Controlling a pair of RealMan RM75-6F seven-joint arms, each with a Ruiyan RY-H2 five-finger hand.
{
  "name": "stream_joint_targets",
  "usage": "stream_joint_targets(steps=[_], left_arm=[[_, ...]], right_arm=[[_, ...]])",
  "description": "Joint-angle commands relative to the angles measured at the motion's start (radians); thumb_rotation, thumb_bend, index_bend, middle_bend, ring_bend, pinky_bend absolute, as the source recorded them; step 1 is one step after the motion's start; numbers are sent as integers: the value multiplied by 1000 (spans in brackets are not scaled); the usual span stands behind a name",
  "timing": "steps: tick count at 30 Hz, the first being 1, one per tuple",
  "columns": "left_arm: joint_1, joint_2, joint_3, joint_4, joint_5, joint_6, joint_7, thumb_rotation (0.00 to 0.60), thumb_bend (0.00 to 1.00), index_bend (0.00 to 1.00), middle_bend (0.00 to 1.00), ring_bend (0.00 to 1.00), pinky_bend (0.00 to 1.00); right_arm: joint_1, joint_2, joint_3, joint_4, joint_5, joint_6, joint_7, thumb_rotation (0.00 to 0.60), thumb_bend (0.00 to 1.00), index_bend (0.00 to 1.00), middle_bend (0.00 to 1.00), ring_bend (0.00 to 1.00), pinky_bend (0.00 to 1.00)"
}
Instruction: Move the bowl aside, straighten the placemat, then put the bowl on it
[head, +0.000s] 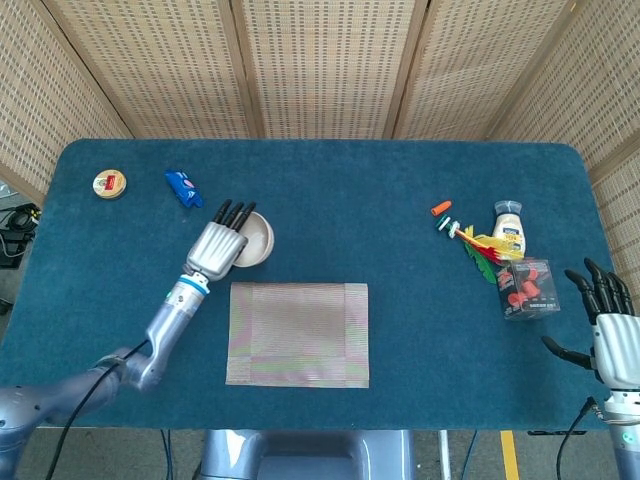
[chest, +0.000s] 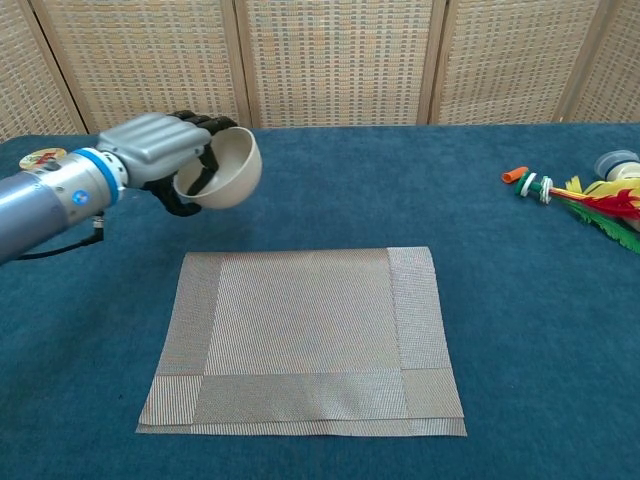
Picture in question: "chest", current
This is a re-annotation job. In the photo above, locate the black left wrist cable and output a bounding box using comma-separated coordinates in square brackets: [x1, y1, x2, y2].
[14, 212, 106, 261]

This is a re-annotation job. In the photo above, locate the blue carpet table cover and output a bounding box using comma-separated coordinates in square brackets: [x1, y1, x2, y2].
[0, 122, 640, 480]

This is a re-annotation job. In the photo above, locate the colourful feather shuttlecock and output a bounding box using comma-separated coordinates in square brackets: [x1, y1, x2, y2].
[517, 172, 640, 254]

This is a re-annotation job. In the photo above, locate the mayonnaise squeeze bottle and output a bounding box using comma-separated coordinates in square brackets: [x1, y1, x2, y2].
[593, 149, 640, 201]

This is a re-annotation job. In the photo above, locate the white bowl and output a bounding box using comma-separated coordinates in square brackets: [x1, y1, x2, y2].
[172, 126, 264, 210]

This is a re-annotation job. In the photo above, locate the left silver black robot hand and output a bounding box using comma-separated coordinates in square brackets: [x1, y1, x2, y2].
[97, 109, 239, 217]

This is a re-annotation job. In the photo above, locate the grey woven placemat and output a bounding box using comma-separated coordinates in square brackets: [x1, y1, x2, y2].
[135, 245, 468, 437]

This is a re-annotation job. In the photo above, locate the woven bamboo folding screen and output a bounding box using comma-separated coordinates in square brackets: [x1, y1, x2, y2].
[0, 0, 640, 144]

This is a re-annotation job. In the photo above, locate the round tin with red label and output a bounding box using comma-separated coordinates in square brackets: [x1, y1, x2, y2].
[19, 147, 69, 174]

